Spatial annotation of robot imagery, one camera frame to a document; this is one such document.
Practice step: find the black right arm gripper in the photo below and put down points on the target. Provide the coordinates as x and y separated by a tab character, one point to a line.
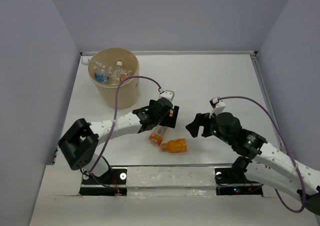
201	119

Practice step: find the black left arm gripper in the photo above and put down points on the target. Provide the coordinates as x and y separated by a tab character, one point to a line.
169	121

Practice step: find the tall orange juice bottle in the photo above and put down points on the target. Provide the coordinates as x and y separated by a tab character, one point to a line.
158	134

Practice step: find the short orange bottle yellow cap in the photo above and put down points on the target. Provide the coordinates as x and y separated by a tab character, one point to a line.
174	146

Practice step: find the orange bottle with white cap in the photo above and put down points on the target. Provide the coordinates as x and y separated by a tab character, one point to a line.
125	75

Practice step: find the clear bottle blue cap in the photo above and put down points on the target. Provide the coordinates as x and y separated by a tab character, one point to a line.
102	75

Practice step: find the clear crushed plastic bottle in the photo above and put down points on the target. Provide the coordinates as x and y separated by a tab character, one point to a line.
96	64

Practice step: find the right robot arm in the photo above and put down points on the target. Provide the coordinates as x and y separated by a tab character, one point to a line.
259	160

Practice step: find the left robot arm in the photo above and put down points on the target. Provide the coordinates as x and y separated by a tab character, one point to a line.
79	143

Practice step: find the beige plastic bin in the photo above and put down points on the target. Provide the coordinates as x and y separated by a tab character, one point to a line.
126	93

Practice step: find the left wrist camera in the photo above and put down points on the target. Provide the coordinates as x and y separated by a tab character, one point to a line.
168	94

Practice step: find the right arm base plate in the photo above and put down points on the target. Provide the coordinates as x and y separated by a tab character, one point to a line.
229	183

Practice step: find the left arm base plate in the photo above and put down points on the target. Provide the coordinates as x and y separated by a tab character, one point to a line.
113	183

